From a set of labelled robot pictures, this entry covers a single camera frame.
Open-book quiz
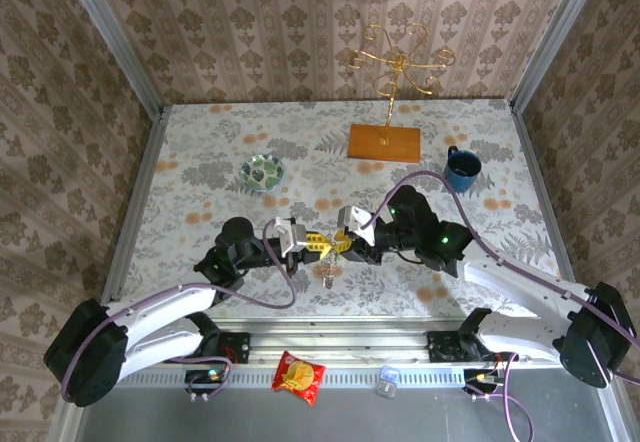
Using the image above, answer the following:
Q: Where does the aluminium frame post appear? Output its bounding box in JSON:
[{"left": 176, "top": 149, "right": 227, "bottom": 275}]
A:
[
  {"left": 57, "top": 0, "right": 166, "bottom": 116},
  {"left": 508, "top": 0, "right": 611, "bottom": 113}
]

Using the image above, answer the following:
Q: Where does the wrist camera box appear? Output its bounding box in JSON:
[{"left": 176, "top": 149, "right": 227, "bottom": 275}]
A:
[
  {"left": 272, "top": 216, "right": 309, "bottom": 258},
  {"left": 337, "top": 205, "right": 376, "bottom": 246}
]

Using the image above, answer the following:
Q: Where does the blue mug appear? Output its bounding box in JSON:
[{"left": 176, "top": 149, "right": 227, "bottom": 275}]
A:
[{"left": 443, "top": 145, "right": 484, "bottom": 194}]

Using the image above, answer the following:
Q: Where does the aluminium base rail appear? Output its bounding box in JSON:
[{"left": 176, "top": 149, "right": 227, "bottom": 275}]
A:
[{"left": 69, "top": 317, "right": 609, "bottom": 369}]

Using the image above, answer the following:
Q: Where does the leaf pattern bowl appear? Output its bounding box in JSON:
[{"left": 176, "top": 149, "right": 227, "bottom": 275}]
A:
[{"left": 239, "top": 154, "right": 286, "bottom": 193}]

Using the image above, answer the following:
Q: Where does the red snack packet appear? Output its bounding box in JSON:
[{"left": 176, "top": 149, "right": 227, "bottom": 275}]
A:
[{"left": 271, "top": 350, "right": 327, "bottom": 407}]

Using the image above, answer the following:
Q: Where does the grey metal panel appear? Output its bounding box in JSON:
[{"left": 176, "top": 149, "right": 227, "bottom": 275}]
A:
[{"left": 74, "top": 386, "right": 616, "bottom": 442}]

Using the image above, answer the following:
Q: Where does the aluminium table side rail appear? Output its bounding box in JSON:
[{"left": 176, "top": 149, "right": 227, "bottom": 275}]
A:
[
  {"left": 92, "top": 106, "right": 169, "bottom": 328},
  {"left": 508, "top": 101, "right": 594, "bottom": 326}
]

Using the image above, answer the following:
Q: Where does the small black connector board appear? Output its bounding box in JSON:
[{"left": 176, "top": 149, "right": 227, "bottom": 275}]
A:
[
  {"left": 184, "top": 368, "right": 227, "bottom": 397},
  {"left": 463, "top": 368, "right": 504, "bottom": 396}
]

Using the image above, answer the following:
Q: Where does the gold hook stand wooden base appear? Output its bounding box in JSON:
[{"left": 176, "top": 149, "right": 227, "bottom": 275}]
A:
[{"left": 344, "top": 22, "right": 457, "bottom": 164}]

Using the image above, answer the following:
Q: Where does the slotted grey cable duct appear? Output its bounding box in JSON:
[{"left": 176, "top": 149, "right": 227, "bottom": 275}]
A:
[{"left": 89, "top": 366, "right": 469, "bottom": 389}]

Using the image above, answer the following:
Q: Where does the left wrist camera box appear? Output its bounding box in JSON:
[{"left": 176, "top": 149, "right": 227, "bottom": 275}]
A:
[{"left": 272, "top": 216, "right": 309, "bottom": 258}]

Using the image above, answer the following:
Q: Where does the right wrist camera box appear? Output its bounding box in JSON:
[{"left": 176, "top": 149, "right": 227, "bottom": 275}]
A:
[{"left": 337, "top": 205, "right": 376, "bottom": 246}]

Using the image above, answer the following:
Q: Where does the small clear blue plastic box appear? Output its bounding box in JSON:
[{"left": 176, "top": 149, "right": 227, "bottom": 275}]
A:
[{"left": 375, "top": 364, "right": 401, "bottom": 396}]

